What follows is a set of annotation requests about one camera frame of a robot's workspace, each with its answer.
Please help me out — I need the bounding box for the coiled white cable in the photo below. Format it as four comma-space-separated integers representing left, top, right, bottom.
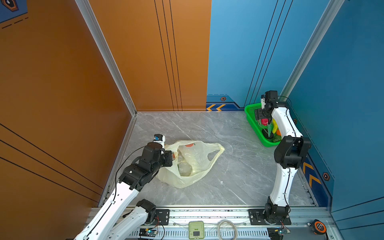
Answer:
217, 219, 238, 240

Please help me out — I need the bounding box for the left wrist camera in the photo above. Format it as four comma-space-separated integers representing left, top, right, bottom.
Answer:
153, 134, 166, 148

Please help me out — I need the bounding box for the yellow banana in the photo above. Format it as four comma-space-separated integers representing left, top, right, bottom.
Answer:
272, 119, 278, 134

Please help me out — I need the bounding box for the right green circuit board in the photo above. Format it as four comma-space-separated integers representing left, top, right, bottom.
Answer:
267, 228, 290, 240

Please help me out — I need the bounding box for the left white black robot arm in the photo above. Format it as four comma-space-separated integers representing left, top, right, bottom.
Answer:
75, 134, 173, 240

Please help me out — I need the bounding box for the red dragon fruit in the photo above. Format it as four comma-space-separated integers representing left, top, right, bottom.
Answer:
261, 119, 275, 140

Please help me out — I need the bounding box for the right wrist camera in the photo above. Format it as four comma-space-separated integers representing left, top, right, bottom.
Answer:
261, 91, 279, 110

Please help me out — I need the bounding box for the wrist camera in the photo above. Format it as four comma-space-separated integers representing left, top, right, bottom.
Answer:
153, 134, 166, 148
261, 91, 279, 110

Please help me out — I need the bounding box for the green square device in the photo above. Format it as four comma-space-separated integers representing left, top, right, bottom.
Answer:
189, 221, 205, 240

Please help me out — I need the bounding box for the green plastic mesh basket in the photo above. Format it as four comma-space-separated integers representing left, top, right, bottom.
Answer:
245, 103, 280, 148

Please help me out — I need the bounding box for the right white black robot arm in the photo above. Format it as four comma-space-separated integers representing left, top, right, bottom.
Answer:
255, 100, 311, 225

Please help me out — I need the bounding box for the small dark green fruit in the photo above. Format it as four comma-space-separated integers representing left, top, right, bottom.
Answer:
271, 135, 282, 143

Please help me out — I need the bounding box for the green circuit board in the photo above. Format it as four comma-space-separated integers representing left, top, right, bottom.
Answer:
267, 228, 290, 240
138, 229, 159, 240

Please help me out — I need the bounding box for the yellow translucent plastic bag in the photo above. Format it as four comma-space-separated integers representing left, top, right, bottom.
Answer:
156, 141, 225, 189

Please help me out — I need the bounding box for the left green circuit board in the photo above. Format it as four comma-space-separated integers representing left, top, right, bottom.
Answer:
138, 229, 159, 240

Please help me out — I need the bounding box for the orange black tape measure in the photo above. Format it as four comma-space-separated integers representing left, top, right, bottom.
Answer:
310, 220, 327, 235

